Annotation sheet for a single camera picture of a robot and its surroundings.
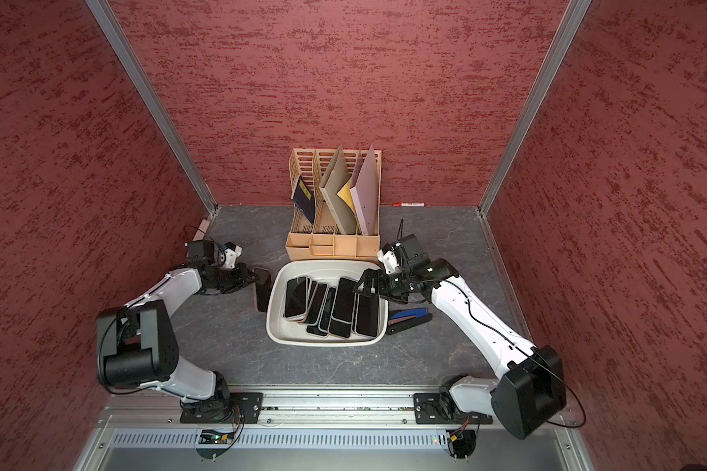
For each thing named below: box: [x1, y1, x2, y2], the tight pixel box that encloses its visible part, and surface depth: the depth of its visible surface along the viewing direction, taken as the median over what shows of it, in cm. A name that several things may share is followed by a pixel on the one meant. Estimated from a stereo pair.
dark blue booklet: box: [292, 174, 317, 226], surface depth 112 cm
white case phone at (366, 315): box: [353, 292, 381, 339], surface depth 91 cm
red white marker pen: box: [391, 202, 427, 208], surface depth 128 cm
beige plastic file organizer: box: [285, 148, 382, 261], surface depth 103 cm
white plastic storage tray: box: [265, 260, 388, 348], surface depth 90 cm
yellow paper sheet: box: [336, 177, 356, 217], surface depth 91 cm
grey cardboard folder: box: [319, 144, 358, 235], surface depth 92 cm
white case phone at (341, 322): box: [327, 276, 358, 339], surface depth 91 cm
